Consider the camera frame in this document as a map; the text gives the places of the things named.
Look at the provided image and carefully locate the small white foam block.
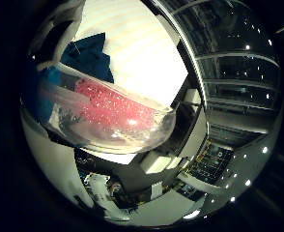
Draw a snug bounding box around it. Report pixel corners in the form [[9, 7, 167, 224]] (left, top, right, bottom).
[[168, 156, 186, 170]]

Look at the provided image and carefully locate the large white foam block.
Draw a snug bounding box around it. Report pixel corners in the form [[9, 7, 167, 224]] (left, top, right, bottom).
[[140, 151, 174, 175]]

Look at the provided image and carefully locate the white cloth with yellow stripes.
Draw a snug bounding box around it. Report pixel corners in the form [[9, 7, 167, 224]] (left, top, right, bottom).
[[73, 0, 189, 107]]

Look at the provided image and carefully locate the blue cloth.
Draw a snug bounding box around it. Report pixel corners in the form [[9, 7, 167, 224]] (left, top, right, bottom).
[[60, 32, 115, 84]]

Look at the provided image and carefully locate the dark equipment rack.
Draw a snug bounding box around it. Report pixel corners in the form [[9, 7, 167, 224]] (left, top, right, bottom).
[[185, 141, 235, 186]]

